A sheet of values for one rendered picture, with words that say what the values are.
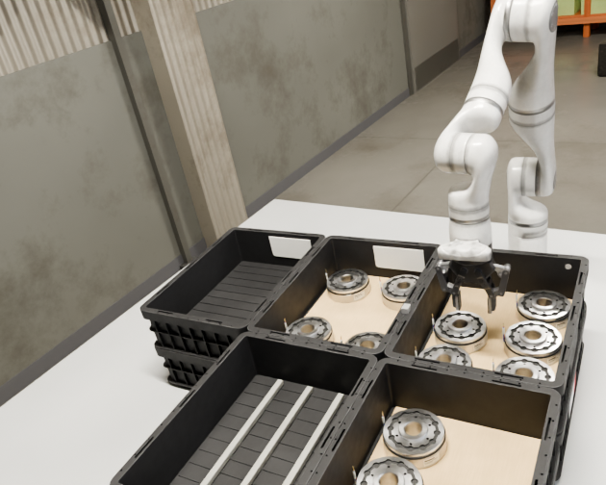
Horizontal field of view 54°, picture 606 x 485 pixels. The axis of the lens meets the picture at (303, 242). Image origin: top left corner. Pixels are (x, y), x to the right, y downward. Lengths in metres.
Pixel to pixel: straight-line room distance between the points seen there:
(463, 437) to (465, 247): 0.32
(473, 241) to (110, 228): 2.37
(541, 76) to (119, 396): 1.19
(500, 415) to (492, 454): 0.06
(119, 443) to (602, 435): 0.99
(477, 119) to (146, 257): 2.54
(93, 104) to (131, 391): 1.83
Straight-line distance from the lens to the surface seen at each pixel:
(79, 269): 3.11
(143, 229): 3.32
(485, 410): 1.07
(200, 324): 1.29
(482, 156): 1.01
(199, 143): 3.41
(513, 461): 1.04
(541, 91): 1.29
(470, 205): 1.06
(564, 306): 1.31
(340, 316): 1.36
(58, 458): 1.49
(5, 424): 1.67
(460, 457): 1.05
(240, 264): 1.67
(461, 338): 1.22
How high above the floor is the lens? 1.62
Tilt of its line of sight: 28 degrees down
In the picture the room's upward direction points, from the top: 12 degrees counter-clockwise
